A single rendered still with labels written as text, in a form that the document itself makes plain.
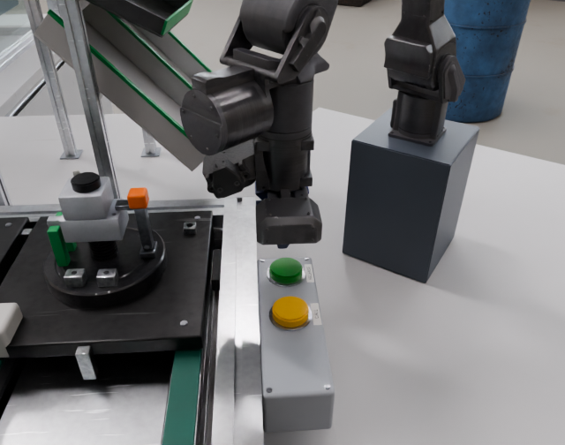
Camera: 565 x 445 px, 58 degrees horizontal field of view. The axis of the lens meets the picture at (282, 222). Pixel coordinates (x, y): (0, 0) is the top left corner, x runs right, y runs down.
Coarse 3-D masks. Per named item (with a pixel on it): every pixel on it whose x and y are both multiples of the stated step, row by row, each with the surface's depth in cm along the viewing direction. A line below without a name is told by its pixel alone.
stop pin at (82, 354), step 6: (78, 348) 52; (84, 348) 52; (90, 348) 52; (78, 354) 52; (84, 354) 52; (90, 354) 52; (78, 360) 52; (84, 360) 52; (90, 360) 52; (84, 366) 53; (90, 366) 53; (96, 366) 54; (84, 372) 53; (90, 372) 53; (96, 372) 54; (84, 378) 54; (90, 378) 54
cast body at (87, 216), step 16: (80, 176) 55; (96, 176) 55; (64, 192) 54; (80, 192) 54; (96, 192) 54; (112, 192) 58; (64, 208) 54; (80, 208) 55; (96, 208) 55; (112, 208) 57; (48, 224) 57; (64, 224) 56; (80, 224) 56; (96, 224) 56; (112, 224) 56; (64, 240) 57; (80, 240) 57; (96, 240) 57; (112, 240) 57
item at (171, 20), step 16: (96, 0) 65; (112, 0) 65; (128, 0) 70; (144, 0) 73; (160, 0) 76; (176, 0) 76; (192, 0) 76; (128, 16) 66; (144, 16) 65; (160, 16) 71; (176, 16) 69; (160, 32) 66
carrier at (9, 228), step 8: (0, 224) 70; (8, 224) 69; (16, 224) 70; (24, 224) 70; (0, 232) 68; (8, 232) 68; (16, 232) 68; (0, 240) 67; (8, 240) 67; (16, 240) 67; (0, 248) 65; (8, 248) 65; (16, 248) 67; (0, 256) 64; (8, 256) 65; (0, 264) 63; (8, 264) 65; (0, 272) 63; (0, 280) 63
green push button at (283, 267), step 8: (272, 264) 62; (280, 264) 62; (288, 264) 62; (296, 264) 62; (272, 272) 61; (280, 272) 61; (288, 272) 61; (296, 272) 61; (280, 280) 61; (288, 280) 61; (296, 280) 61
